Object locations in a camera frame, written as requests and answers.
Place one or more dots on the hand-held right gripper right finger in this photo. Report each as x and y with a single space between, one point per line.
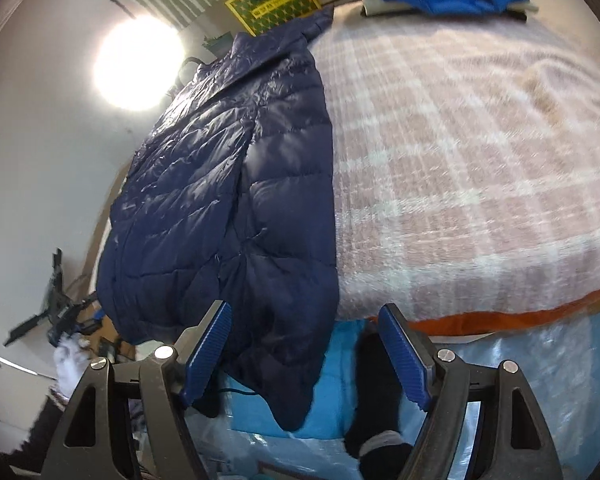
405 355

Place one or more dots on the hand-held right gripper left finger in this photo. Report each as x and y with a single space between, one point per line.
207 350

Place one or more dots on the navy puffer jacket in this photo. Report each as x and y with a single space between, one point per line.
220 185

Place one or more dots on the person's left forearm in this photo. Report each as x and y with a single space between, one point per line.
72 365

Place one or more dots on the black tripod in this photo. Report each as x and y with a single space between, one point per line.
58 275

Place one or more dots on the black sock grey band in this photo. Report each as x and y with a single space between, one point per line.
375 400

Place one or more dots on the light blue cloth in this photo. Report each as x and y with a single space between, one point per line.
340 385

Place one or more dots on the orange cloth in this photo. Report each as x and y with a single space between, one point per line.
480 322

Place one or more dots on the clear plastic bag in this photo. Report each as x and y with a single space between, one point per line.
555 385

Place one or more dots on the pink plaid blanket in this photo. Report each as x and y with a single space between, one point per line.
480 160

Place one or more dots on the bright round studio light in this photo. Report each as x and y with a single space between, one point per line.
139 62

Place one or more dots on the green plant pot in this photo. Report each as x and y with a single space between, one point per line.
219 44

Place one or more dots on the yellow green patterned bag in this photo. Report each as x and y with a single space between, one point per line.
275 2

